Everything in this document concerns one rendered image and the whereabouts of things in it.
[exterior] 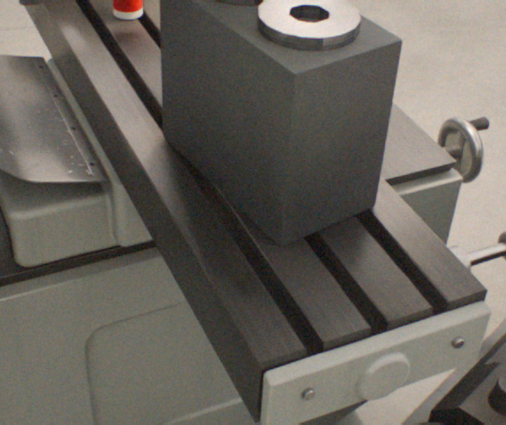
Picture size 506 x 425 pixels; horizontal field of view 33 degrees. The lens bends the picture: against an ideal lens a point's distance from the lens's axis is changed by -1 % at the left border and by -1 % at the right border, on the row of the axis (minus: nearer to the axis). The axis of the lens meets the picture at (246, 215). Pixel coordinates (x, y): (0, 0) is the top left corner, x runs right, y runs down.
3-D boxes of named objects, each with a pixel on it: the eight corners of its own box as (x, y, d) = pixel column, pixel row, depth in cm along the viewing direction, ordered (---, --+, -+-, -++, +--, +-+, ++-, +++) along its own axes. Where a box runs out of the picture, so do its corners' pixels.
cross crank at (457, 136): (454, 154, 157) (467, 99, 150) (494, 190, 149) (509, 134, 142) (380, 173, 152) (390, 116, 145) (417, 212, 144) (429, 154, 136)
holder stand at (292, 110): (251, 106, 100) (259, -60, 87) (377, 206, 86) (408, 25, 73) (161, 137, 94) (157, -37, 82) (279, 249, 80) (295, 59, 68)
